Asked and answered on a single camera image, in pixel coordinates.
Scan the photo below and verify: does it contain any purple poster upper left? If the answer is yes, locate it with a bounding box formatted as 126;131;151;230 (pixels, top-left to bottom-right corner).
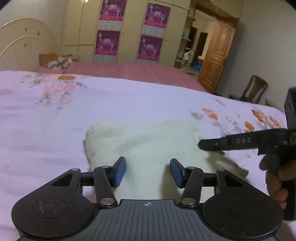
99;0;127;22

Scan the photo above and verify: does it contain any purple poster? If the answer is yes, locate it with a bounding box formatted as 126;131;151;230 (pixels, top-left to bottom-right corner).
99;0;127;22
144;3;171;29
95;30;120;56
137;35;163;63

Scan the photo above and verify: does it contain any purple poster lower left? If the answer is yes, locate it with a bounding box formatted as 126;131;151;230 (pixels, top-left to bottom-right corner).
95;30;120;56

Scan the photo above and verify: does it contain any brown wooden door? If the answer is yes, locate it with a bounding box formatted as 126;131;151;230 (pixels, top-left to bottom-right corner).
198;18;239;94

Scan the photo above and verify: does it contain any orange patterned pillow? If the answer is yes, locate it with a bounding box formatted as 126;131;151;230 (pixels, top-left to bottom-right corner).
38;52;79;71

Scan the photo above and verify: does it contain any right hand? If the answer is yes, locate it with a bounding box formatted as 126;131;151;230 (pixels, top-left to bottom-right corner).
259;155;288;209

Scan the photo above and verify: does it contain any cream wardrobe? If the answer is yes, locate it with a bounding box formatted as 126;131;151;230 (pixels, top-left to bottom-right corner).
63;1;191;67

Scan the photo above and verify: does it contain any purple poster upper right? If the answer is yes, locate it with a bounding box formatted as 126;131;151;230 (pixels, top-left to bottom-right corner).
144;3;171;29

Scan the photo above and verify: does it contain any purple poster lower right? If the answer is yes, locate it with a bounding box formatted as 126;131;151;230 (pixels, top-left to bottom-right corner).
137;35;163;63

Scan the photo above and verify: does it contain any cream curved headboard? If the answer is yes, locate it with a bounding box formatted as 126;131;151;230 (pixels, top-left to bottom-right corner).
1;18;59;71

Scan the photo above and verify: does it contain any dark wooden chair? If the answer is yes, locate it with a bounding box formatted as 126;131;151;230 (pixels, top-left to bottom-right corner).
229;75;268;104

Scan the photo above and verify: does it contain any open wooden shelf unit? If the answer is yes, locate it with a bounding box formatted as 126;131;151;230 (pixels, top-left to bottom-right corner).
174;8;195;69

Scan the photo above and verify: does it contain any cream knitted garment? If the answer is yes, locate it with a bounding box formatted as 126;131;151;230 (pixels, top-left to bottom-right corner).
85;120;248;201

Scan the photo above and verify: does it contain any pink quilted bedspread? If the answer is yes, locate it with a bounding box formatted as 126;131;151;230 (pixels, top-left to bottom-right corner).
34;62;206;92

